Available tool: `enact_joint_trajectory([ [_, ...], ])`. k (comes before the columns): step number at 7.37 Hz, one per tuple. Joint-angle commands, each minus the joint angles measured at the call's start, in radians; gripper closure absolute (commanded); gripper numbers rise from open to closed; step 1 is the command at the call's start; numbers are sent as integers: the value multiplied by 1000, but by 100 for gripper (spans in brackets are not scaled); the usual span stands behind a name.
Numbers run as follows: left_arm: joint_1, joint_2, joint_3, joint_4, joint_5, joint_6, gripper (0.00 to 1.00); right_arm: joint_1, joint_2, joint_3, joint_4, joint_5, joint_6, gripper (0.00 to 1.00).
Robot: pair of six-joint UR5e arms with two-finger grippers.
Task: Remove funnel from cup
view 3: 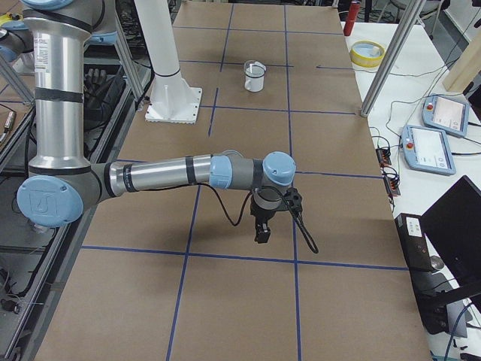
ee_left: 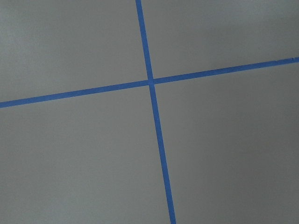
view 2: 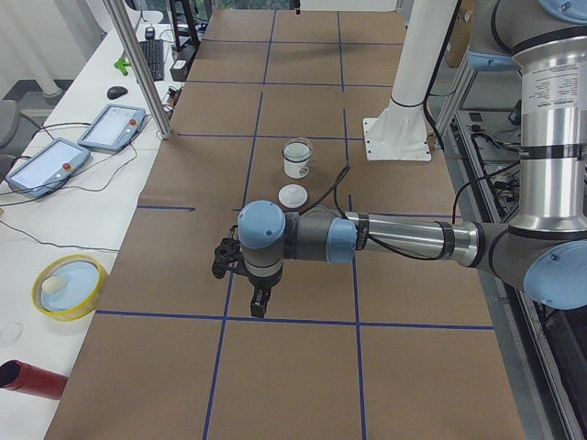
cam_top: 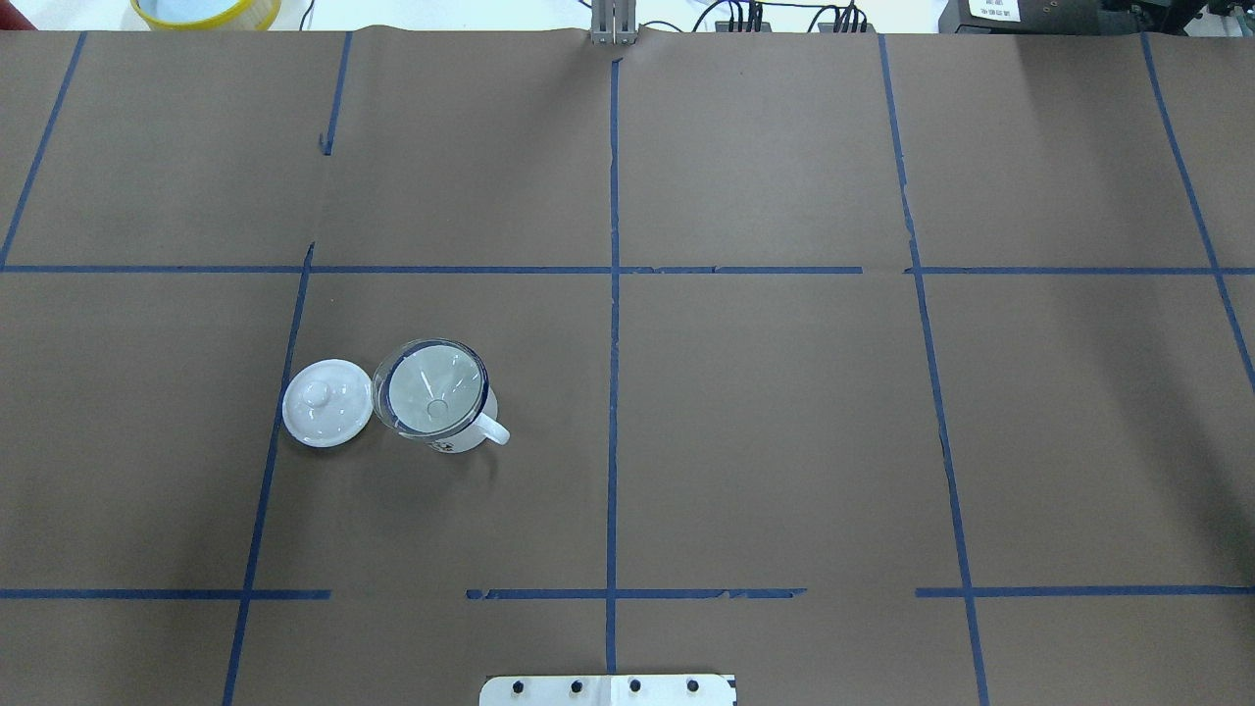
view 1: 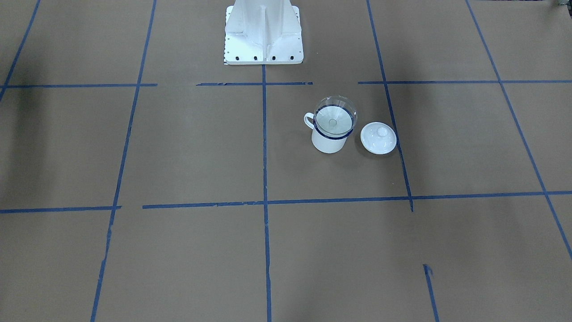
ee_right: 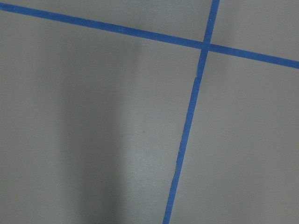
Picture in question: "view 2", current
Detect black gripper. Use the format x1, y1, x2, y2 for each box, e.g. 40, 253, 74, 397
247, 270, 281, 318

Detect clear glass funnel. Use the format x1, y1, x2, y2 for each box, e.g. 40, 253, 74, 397
282, 137, 313, 165

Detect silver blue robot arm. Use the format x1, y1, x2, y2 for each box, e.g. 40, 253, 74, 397
236, 1, 586, 317

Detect white enamel mug lid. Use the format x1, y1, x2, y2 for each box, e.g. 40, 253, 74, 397
278, 183, 308, 209

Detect white enamel mug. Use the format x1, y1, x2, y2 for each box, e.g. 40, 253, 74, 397
283, 161, 309, 179

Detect yellow rimmed blue bowl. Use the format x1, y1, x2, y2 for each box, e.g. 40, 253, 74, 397
31, 254, 108, 322

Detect far blue teach pendant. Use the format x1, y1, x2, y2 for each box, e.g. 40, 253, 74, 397
77, 104, 146, 152

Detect blue teach pendant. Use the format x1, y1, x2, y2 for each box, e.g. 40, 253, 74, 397
77, 104, 146, 152
6, 137, 90, 199

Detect near blue teach pendant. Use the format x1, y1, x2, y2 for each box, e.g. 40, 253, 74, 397
6, 137, 90, 199

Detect black power adapter box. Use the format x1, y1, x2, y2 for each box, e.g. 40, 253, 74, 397
170, 45, 197, 82

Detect clear glass dish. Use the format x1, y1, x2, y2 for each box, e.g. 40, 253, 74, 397
0, 322, 24, 347

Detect red cylinder tube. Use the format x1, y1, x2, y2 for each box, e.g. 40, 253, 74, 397
1, 359, 68, 400

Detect black computer mouse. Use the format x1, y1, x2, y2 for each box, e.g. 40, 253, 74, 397
106, 86, 128, 100

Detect black keyboard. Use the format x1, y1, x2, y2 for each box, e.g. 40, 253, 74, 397
138, 39, 164, 82

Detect green plastic clamp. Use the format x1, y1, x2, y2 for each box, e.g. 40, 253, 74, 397
114, 51, 131, 76

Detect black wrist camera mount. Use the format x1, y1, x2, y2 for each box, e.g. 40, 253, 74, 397
212, 225, 248, 279

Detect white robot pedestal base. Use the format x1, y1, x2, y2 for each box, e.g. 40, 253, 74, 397
363, 0, 459, 161

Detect aluminium frame post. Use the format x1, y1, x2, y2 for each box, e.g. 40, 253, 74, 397
104, 0, 172, 139

